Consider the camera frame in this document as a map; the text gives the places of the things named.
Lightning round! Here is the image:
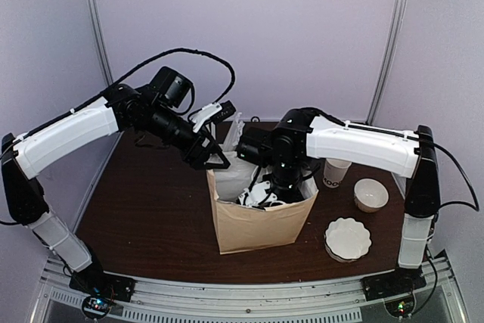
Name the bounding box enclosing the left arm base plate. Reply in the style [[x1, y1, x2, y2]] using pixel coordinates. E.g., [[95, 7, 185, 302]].
[[69, 272, 135, 303]]

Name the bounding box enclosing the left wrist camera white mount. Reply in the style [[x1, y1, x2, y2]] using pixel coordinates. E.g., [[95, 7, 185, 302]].
[[188, 101, 236, 133]]

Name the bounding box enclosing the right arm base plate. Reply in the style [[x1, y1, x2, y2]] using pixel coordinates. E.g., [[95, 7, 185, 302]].
[[361, 268, 427, 301]]

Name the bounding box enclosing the aluminium front rail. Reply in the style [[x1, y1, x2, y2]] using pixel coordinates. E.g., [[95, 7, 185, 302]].
[[37, 250, 461, 323]]

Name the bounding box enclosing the white round bowl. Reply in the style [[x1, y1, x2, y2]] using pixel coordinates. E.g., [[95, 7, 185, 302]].
[[353, 179, 389, 213]]

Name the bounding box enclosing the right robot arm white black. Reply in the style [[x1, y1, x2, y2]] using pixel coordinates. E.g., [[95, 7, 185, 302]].
[[236, 107, 441, 294]]

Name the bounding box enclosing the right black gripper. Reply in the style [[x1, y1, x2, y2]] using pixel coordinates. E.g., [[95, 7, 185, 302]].
[[262, 160, 306, 228]]

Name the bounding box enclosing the left aluminium corner post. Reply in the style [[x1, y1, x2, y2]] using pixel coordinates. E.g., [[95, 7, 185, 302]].
[[86, 0, 113, 87]]

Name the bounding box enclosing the brown paper bag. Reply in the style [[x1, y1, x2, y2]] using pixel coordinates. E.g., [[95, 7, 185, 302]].
[[206, 151, 318, 255]]

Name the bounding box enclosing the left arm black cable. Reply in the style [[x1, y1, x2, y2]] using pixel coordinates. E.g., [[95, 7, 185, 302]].
[[0, 47, 236, 157]]

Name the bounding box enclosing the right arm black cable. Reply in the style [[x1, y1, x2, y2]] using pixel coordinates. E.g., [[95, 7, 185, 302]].
[[321, 110, 481, 213]]

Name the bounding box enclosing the white scalloped dish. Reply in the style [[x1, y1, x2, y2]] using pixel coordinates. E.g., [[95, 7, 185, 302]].
[[324, 218, 372, 262]]

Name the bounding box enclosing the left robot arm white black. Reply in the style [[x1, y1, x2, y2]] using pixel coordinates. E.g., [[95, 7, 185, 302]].
[[1, 67, 235, 296]]

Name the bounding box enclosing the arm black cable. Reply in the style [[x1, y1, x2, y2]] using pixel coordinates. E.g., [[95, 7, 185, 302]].
[[0, 47, 236, 157], [321, 110, 481, 213]]

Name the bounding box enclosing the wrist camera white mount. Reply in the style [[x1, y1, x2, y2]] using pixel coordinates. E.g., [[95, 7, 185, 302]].
[[188, 101, 236, 133], [236, 181, 285, 210]]

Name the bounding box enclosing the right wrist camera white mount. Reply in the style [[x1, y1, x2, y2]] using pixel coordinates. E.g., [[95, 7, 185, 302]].
[[236, 181, 285, 210]]

